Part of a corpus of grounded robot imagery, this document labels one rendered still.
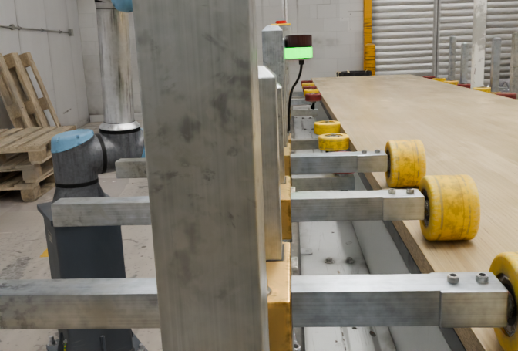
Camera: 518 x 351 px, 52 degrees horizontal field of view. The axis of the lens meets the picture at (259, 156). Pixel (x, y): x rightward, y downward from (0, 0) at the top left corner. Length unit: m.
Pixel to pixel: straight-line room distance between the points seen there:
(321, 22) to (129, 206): 8.65
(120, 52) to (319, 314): 1.63
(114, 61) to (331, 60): 7.50
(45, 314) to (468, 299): 0.33
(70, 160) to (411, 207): 1.47
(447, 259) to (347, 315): 0.24
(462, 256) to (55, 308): 0.43
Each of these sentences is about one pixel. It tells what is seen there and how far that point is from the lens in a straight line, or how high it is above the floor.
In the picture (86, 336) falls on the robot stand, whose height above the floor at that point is 0.14.
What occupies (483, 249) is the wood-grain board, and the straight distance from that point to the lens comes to 0.68.
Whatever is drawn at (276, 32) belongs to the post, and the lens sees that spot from 0.91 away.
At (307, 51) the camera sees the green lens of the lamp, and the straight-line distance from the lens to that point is 1.16.
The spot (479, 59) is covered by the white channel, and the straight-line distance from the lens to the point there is 2.89.
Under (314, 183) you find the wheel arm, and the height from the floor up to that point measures 0.85.
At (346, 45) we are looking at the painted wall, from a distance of 9.32.
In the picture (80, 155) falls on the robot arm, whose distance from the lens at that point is 1.95.
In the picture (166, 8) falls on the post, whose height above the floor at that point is 1.16.
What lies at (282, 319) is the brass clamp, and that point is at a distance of 0.39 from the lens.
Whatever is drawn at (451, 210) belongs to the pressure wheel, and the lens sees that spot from 0.66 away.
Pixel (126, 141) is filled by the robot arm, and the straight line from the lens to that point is 1.99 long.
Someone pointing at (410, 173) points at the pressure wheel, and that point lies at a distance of 0.90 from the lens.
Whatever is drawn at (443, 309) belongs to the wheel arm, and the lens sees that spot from 0.43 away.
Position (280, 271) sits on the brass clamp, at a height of 0.97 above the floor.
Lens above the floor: 1.14
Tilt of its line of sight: 12 degrees down
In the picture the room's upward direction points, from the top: 2 degrees counter-clockwise
